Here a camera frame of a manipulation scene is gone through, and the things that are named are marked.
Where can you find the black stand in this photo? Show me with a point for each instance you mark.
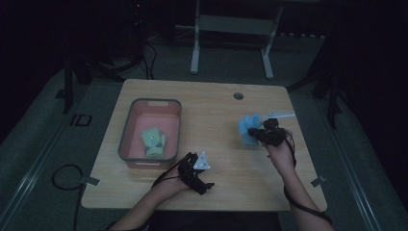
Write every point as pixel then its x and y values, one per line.
pixel 68 86
pixel 332 93

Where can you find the person's dark clothing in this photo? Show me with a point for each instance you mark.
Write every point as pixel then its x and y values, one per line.
pixel 218 221

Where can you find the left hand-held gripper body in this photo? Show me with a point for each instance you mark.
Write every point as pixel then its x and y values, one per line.
pixel 192 174

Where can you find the person's left hand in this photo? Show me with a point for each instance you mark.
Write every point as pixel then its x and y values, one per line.
pixel 171 186

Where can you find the person's right hand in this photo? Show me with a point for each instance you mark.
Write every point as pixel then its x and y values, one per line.
pixel 284 157

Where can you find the grey tape tag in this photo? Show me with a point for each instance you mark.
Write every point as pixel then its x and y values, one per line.
pixel 91 181
pixel 318 181

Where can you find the grey metal floor rail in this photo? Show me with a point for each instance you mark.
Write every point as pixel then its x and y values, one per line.
pixel 352 179
pixel 29 179

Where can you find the white metal desk frame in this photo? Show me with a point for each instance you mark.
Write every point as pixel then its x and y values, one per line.
pixel 235 25

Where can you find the pink plastic bin grey rim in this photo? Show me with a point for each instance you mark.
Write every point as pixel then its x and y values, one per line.
pixel 141 115

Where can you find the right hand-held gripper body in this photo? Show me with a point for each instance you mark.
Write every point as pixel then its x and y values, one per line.
pixel 272 134

